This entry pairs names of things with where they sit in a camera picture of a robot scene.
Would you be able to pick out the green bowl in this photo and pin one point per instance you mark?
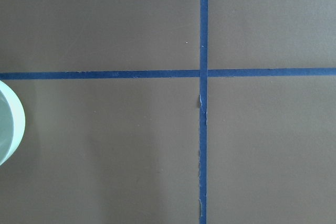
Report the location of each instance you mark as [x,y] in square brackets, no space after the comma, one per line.
[12,122]

